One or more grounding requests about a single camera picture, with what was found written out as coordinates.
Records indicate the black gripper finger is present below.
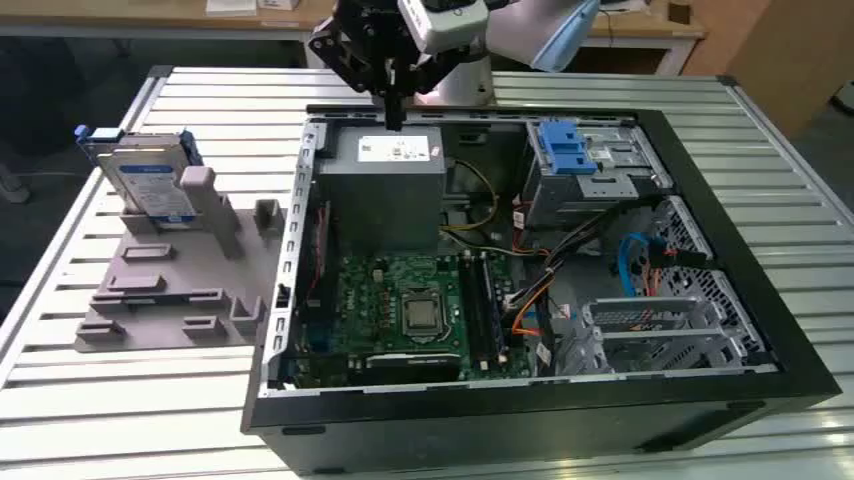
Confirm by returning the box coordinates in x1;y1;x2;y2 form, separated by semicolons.
396;46;464;132
306;18;398;132

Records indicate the hard disk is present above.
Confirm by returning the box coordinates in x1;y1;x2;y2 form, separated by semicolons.
74;124;206;229

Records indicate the metal disk bay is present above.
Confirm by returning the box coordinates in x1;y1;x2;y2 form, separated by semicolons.
580;297;763;374

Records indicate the white paper box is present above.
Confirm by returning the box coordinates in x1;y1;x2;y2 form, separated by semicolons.
205;0;259;15

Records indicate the blue plastic latch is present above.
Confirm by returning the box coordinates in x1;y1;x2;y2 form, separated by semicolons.
541;121;598;175

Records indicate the wooden desk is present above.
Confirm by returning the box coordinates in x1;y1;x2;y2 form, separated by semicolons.
0;0;710;76

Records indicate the grey power supply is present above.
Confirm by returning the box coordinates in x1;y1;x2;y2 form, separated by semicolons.
314;124;448;254

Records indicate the metal optical drive cage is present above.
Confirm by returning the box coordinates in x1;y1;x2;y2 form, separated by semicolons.
524;119;673;231

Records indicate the black RAM slot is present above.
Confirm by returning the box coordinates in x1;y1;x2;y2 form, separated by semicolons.
460;252;484;369

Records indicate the black office chair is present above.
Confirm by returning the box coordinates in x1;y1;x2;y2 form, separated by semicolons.
0;37;89;156

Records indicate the silver CPU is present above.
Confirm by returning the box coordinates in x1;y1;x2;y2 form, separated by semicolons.
404;298;448;335

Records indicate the grey parts rack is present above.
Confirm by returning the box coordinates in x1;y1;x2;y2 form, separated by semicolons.
74;167;290;354

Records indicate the CPU socket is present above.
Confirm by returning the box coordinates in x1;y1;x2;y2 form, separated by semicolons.
397;285;457;347

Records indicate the wooden cabinet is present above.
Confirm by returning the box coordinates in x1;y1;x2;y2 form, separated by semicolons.
684;0;854;141

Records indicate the green motherboard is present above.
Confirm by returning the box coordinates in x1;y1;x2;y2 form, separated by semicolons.
293;252;540;384

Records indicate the grey metal foot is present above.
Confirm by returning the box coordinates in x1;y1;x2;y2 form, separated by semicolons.
0;162;33;205

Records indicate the black graphics card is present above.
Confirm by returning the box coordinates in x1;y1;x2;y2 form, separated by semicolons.
346;352;464;385

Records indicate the black PC case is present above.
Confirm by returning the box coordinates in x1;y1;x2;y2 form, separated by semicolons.
239;103;844;476

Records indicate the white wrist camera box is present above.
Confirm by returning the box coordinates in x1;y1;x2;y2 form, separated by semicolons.
398;0;489;55

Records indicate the yellow wire bundle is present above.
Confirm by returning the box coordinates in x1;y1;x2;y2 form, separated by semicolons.
440;158;502;232

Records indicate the blue wire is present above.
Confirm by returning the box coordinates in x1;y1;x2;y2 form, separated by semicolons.
618;233;669;299

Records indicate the orange wire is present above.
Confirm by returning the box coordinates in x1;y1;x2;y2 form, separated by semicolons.
510;292;556;337

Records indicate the black power wire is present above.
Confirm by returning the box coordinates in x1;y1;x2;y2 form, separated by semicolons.
640;247;709;296

